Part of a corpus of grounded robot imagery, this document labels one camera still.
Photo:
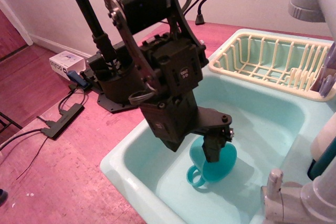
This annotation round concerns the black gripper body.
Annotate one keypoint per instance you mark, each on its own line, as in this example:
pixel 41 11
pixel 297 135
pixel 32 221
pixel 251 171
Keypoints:
pixel 173 118

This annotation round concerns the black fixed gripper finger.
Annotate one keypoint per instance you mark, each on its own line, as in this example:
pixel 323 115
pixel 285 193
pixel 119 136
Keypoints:
pixel 172 143

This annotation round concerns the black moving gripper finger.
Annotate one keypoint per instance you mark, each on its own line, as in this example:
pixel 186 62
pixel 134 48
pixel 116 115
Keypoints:
pixel 214 141

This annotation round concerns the teal plastic cup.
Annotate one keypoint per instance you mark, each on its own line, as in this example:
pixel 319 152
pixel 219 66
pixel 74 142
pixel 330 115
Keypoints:
pixel 202 171

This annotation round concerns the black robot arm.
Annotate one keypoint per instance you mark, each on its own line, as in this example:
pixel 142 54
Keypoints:
pixel 149 57

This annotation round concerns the light teal toy sink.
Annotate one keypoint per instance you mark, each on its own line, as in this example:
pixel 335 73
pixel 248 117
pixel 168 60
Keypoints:
pixel 272 129

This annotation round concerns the black power plug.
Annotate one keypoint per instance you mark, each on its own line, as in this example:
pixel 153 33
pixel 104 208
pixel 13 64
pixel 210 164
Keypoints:
pixel 199 18

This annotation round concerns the cream dish drying rack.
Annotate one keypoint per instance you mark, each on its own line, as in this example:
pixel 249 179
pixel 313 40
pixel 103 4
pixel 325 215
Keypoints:
pixel 289 64

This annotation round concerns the black usb hub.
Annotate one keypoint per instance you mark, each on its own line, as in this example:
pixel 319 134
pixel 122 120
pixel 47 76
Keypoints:
pixel 55 129

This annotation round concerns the white cardboard box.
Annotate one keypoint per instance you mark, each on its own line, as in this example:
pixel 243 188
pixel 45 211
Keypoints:
pixel 65 61

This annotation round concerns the purple utensil in rack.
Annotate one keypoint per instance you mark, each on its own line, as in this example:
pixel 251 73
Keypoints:
pixel 327 77

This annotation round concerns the grey toy faucet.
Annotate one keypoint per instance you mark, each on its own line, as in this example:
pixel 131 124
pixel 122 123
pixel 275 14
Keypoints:
pixel 313 202

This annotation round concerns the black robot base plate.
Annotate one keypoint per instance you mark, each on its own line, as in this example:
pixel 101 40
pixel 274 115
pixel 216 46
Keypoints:
pixel 113 81

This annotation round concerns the blue clamp handle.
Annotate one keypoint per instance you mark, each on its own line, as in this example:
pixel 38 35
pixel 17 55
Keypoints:
pixel 73 76

